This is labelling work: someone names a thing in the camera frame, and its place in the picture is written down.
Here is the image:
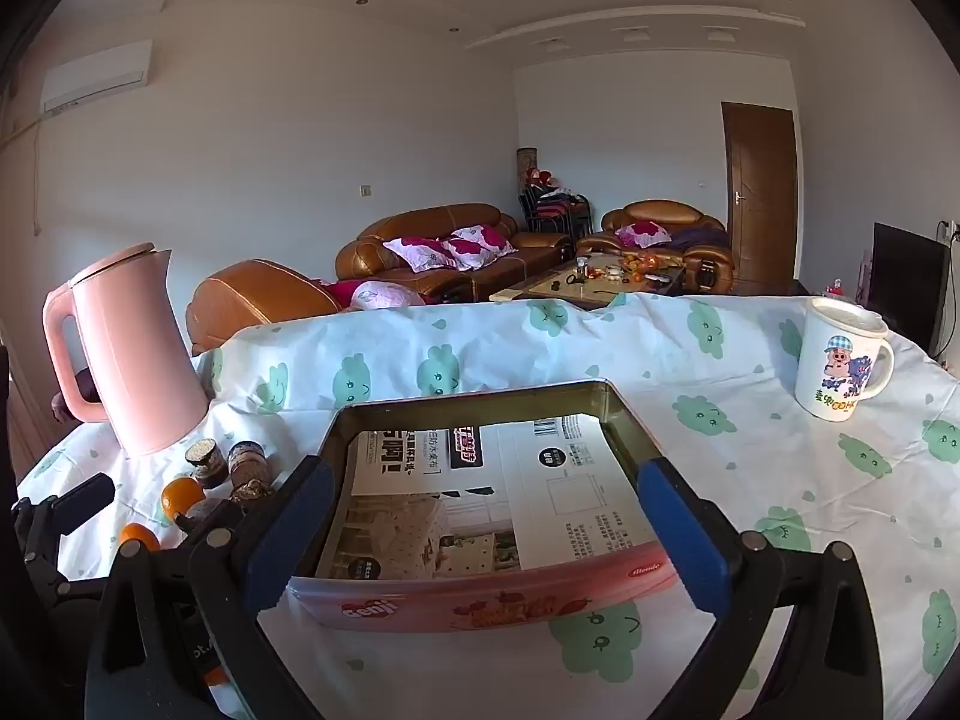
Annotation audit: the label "light pink pillow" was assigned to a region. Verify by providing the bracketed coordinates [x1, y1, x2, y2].
[350, 280, 425, 310]

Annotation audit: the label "white cartoon mug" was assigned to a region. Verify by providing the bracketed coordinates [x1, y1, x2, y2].
[793, 297, 896, 421]

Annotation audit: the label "brown leather sofa section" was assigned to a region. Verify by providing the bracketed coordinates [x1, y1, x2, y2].
[186, 259, 346, 357]

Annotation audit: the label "wooden coffee table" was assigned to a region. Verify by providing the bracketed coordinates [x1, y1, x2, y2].
[489, 255, 687, 310]

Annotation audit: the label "brown wooden door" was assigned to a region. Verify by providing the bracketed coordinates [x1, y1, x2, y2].
[721, 101, 800, 286]

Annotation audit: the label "dark maroon furniture piece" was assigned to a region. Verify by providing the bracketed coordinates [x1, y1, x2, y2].
[51, 367, 100, 425]

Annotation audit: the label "black television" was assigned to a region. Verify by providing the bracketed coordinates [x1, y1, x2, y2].
[866, 223, 953, 357]

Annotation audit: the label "brown leather armchair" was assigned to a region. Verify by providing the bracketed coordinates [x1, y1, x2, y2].
[577, 200, 736, 293]

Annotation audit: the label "dark wooden television cabinet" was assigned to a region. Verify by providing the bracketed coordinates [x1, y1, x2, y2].
[731, 277, 811, 298]

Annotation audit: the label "brown leather three-seat sofa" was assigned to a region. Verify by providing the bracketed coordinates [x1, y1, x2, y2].
[335, 202, 575, 301]

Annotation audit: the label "printed paper liner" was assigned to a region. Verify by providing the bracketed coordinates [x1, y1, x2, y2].
[315, 415, 661, 580]

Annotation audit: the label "white green-print tablecloth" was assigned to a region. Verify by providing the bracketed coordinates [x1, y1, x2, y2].
[15, 292, 960, 720]

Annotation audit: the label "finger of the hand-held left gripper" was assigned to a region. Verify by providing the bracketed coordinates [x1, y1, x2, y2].
[45, 474, 115, 533]

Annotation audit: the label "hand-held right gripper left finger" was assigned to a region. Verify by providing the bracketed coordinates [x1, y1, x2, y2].
[84, 454, 336, 720]

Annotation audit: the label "pink electric kettle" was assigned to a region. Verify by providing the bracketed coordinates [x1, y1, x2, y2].
[43, 242, 211, 458]

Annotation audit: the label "pink metal tin box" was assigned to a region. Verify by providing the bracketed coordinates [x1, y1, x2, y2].
[287, 380, 680, 631]

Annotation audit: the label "stacked black chairs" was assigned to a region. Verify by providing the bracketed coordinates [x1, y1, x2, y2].
[519, 184, 593, 237]

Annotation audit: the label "white wall air conditioner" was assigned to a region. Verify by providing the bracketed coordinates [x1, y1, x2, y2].
[41, 40, 155, 115]

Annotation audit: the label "pink floral pillow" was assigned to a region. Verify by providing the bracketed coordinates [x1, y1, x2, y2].
[382, 236, 458, 272]
[619, 221, 672, 248]
[442, 225, 518, 271]

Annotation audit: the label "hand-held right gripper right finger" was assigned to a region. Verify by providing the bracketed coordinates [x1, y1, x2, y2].
[636, 456, 886, 720]

